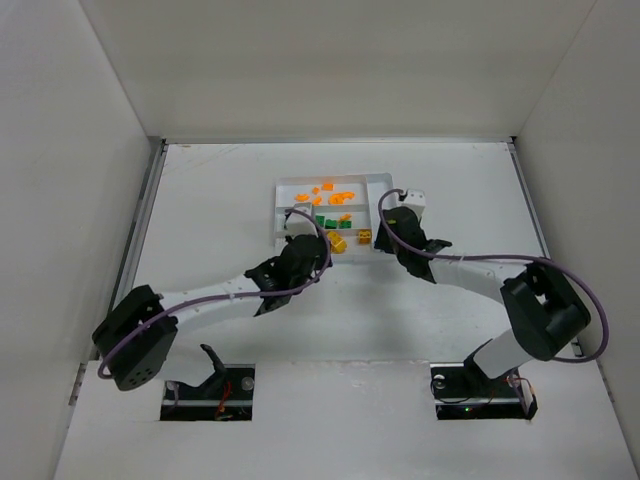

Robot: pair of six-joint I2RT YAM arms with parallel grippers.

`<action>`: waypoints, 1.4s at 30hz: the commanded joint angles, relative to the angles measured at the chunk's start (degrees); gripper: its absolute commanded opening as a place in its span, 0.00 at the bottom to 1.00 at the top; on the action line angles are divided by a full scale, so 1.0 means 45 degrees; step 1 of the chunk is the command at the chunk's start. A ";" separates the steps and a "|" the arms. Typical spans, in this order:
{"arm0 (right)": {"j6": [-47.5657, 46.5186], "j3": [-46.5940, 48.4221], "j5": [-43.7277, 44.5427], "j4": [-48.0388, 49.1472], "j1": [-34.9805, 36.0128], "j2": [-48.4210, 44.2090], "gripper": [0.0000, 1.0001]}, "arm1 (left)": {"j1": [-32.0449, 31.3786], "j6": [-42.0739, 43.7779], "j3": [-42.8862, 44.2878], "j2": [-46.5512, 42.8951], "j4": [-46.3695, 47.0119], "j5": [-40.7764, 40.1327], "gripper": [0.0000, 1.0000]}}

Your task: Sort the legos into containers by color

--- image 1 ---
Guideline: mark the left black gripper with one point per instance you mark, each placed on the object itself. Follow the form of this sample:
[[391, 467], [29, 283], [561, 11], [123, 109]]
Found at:
[[310, 245]]

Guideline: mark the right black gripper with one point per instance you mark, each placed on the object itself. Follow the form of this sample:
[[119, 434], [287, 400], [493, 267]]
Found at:
[[398, 226]]

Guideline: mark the yellow 2x3 lego brick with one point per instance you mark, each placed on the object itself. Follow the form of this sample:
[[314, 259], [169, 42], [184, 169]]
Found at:
[[338, 244]]

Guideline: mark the yellow lego brick with face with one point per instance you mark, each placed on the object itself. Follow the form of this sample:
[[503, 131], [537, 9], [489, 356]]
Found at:
[[364, 236]]

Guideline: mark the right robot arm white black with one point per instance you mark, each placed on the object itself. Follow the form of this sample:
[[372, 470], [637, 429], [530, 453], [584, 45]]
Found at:
[[544, 311]]

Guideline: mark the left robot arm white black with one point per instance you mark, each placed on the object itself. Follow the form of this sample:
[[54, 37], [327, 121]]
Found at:
[[144, 336]]

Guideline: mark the white divided plastic tray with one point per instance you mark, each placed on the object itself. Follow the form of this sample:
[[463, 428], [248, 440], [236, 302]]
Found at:
[[347, 203]]

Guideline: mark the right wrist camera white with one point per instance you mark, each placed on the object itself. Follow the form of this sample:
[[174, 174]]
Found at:
[[413, 199]]

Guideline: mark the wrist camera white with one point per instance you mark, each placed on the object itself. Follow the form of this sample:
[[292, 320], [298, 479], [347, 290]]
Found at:
[[298, 221], [413, 199]]

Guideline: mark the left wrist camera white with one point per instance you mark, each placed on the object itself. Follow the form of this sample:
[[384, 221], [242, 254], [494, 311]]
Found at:
[[298, 221]]

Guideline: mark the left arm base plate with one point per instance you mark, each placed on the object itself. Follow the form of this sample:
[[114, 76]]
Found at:
[[227, 400]]

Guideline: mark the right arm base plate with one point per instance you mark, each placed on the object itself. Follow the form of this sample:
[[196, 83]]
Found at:
[[460, 394]]

